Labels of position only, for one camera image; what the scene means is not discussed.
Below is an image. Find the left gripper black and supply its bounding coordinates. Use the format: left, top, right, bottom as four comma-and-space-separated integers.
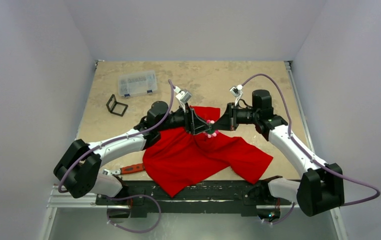
157, 102, 211, 135

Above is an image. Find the pink flower brooch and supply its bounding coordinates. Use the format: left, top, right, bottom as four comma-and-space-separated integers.
204, 119, 219, 139

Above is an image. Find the red t-shirt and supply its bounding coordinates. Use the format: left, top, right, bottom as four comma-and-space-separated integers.
142, 105, 274, 198

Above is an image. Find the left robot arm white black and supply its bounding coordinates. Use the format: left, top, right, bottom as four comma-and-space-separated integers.
53, 101, 214, 205

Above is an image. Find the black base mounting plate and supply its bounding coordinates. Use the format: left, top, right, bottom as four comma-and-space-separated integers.
96, 180, 291, 220

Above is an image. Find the clear plastic organizer box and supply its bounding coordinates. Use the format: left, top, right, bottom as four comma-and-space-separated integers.
117, 70, 158, 98

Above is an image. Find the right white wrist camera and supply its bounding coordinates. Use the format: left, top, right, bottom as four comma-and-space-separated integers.
229, 84, 243, 107

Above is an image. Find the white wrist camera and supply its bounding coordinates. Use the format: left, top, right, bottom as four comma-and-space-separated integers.
229, 84, 243, 107
174, 86, 192, 113

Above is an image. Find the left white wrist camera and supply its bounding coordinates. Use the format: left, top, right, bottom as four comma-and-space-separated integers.
174, 86, 192, 113

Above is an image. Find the red handled adjustable wrench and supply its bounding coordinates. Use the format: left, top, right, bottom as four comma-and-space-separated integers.
102, 163, 145, 176

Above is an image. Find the black square frame stand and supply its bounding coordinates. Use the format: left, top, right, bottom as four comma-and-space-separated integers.
106, 94, 129, 117

